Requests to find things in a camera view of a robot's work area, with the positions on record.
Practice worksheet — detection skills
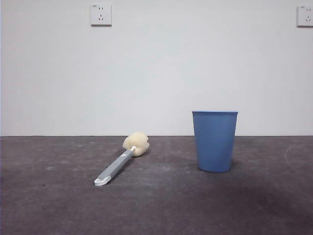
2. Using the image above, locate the grey-handled sponge cup brush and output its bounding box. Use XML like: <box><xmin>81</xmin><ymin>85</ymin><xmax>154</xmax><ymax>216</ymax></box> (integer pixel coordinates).
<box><xmin>93</xmin><ymin>131</ymin><xmax>150</xmax><ymax>188</ymax></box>

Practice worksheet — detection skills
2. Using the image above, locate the blue ribbed plastic cup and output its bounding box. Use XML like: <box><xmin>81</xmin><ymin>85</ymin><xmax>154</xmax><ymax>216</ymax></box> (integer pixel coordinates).
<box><xmin>191</xmin><ymin>110</ymin><xmax>239</xmax><ymax>173</ymax></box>

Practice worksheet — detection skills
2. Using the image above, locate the white wall socket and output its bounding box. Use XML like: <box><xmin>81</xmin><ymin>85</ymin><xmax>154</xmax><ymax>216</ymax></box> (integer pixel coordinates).
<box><xmin>90</xmin><ymin>3</ymin><xmax>112</xmax><ymax>26</ymax></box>
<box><xmin>296</xmin><ymin>5</ymin><xmax>313</xmax><ymax>27</ymax></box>

